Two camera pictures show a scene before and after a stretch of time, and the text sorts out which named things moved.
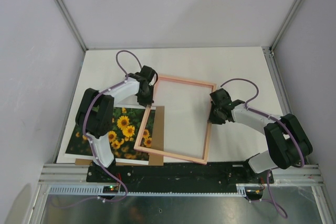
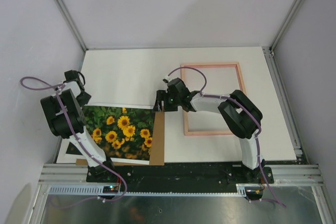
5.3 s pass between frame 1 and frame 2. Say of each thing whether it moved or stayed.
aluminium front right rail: stayed
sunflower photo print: stayed
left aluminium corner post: stayed
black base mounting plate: stayed
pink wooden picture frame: moved
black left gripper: moved
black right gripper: moved
